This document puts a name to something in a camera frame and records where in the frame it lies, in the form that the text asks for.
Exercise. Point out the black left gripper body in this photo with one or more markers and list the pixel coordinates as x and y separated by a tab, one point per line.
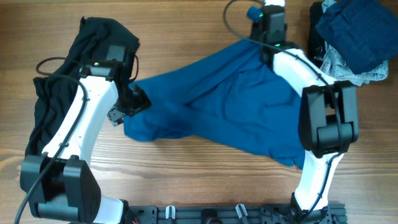
131	102

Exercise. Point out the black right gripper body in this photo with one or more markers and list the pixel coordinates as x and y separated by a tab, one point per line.
255	35

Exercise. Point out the blue polo shirt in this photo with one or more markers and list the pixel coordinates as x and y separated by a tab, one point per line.
231	98

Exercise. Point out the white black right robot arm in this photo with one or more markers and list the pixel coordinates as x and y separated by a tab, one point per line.
328	117

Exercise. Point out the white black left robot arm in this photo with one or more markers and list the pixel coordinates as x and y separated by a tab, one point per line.
59	184

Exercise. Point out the folded black garment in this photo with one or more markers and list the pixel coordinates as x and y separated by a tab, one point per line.
316	43

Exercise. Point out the folded grey denim garment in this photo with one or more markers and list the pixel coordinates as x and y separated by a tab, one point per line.
335	66

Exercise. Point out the folded navy garment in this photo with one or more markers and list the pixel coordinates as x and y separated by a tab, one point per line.
364	32

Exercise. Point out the white clip on rail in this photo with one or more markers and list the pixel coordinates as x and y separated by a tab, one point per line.
170	212
241	211

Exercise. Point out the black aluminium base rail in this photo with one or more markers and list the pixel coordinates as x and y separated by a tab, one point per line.
264	214

